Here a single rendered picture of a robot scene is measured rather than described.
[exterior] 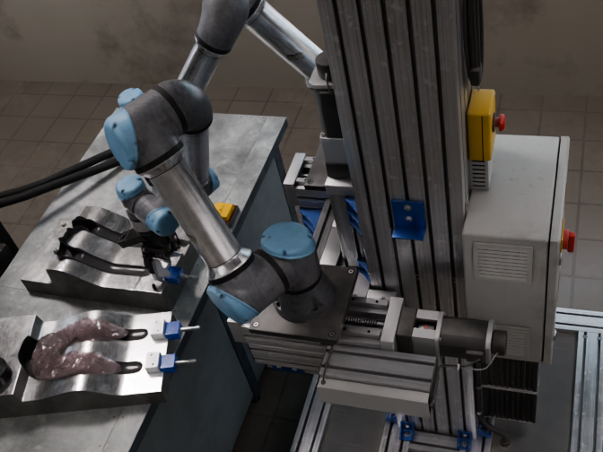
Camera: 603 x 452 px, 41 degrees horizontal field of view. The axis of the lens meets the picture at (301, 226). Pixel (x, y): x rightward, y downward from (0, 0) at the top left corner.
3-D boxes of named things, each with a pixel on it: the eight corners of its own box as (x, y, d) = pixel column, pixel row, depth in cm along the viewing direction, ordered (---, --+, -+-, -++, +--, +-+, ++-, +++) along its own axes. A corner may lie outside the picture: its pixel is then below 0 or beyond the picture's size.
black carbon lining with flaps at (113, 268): (172, 243, 242) (162, 221, 236) (150, 284, 232) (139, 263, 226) (74, 231, 254) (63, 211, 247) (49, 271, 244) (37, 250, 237)
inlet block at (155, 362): (199, 358, 216) (194, 347, 212) (197, 374, 213) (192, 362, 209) (152, 363, 218) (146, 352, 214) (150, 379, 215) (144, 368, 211)
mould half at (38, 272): (204, 246, 249) (191, 215, 239) (170, 312, 233) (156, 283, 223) (67, 230, 266) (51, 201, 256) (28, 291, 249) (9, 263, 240)
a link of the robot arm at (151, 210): (187, 197, 199) (162, 178, 206) (151, 223, 195) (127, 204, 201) (196, 219, 205) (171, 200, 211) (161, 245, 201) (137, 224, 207)
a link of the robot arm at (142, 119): (297, 293, 180) (163, 82, 163) (247, 335, 174) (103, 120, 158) (274, 288, 190) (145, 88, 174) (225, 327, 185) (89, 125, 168)
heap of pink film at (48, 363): (130, 324, 225) (120, 308, 219) (119, 378, 213) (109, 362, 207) (42, 334, 228) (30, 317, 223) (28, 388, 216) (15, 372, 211)
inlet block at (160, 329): (203, 325, 224) (197, 314, 220) (201, 341, 220) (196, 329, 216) (158, 331, 225) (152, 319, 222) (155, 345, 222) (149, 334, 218)
